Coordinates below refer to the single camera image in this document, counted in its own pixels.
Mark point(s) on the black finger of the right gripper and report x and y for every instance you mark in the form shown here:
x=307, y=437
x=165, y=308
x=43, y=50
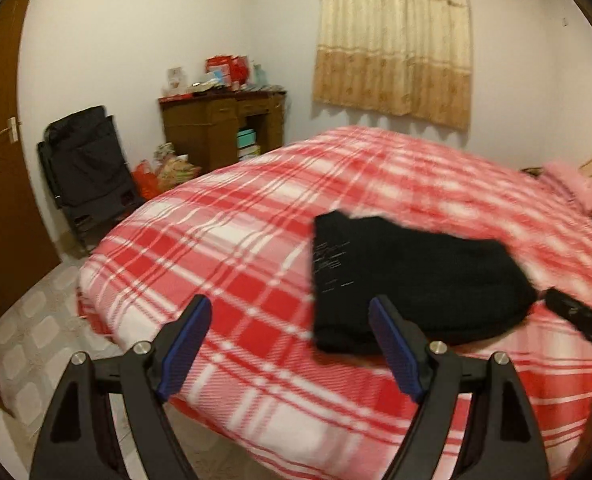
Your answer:
x=572, y=310

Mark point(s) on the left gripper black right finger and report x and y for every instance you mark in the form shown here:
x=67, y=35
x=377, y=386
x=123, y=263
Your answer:
x=501, y=438

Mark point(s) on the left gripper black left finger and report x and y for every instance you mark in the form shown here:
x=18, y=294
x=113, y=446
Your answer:
x=78, y=437

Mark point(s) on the black pants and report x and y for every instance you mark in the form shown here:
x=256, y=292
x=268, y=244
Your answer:
x=455, y=290

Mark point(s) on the pink folded quilt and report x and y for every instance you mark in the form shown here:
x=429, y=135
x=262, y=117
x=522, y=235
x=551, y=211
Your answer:
x=569, y=184

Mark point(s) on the red white plaid bed cover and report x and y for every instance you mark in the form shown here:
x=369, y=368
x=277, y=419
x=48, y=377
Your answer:
x=290, y=248

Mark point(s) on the brown wooden door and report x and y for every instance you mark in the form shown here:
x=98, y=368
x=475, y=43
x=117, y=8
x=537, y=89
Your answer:
x=27, y=253

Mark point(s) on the black folding chair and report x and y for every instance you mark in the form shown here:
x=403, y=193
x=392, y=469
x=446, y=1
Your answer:
x=87, y=173

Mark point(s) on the red bag on floor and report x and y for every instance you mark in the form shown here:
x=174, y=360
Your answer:
x=146, y=180

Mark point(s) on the floral bag on floor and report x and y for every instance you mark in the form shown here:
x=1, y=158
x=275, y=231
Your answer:
x=172, y=169

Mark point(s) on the dark brown wooden desk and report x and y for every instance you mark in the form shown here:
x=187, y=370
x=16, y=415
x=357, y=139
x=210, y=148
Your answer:
x=205, y=128

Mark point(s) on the teal box under desk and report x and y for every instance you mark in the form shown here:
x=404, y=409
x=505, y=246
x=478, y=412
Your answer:
x=245, y=138

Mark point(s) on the beige patterned window curtain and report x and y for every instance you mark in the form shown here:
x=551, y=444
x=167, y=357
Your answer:
x=398, y=58

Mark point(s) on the white card on desk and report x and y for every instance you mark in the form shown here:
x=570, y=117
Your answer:
x=176, y=81

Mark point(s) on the red gift bag on desk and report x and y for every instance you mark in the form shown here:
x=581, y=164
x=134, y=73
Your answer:
x=232, y=70

